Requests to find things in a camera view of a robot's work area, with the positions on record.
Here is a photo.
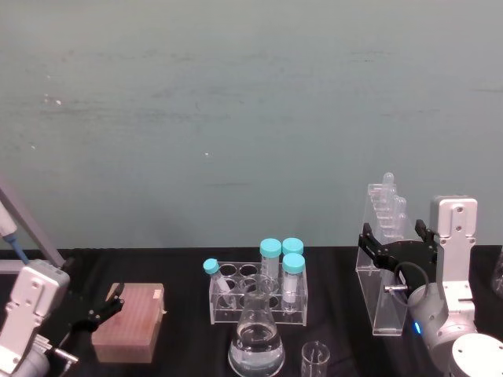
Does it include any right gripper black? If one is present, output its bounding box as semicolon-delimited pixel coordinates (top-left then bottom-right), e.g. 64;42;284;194
358;218;439;291

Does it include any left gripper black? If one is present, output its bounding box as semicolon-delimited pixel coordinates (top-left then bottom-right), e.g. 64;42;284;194
41;282;127;354

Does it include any pink pipette tip box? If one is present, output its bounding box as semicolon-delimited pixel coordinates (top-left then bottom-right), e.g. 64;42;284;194
91;282;167;364

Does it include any clear test tube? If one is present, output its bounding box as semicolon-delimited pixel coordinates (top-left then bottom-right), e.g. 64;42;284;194
382;171;396;236
394;196;408;241

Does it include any clear acrylic stand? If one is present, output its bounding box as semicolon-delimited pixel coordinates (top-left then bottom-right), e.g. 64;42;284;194
354;181;414;337

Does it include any black table cloth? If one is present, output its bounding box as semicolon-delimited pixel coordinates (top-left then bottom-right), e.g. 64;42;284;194
0;245;503;377

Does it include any clear plastic object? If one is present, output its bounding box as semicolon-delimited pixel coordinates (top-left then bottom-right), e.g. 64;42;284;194
490;250;503;294

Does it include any large teal-capped tube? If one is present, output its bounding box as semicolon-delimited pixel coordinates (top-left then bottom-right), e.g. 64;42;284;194
259;237;283;284
281;252;307;313
281;236;305;257

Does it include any small teal-capped tube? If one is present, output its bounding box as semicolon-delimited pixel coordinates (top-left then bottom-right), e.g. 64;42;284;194
202;258;233;296

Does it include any clear acrylic tube rack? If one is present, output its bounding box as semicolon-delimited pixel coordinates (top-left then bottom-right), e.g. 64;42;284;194
207;261;309;327

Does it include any white and blue pipette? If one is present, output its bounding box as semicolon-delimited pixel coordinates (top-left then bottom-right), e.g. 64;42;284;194
0;203;31;265

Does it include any small glass beaker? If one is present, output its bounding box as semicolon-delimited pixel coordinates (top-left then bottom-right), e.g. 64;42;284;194
300;340;331;377

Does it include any glass conical flask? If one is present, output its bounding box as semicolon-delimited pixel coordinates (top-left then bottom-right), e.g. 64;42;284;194
227;273;286;377

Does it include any right gripper dark cable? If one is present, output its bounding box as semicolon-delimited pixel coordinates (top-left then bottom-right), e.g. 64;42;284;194
384;260;430;308

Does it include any grey slanted post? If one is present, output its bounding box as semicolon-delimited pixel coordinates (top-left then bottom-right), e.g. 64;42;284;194
0;174;66;269

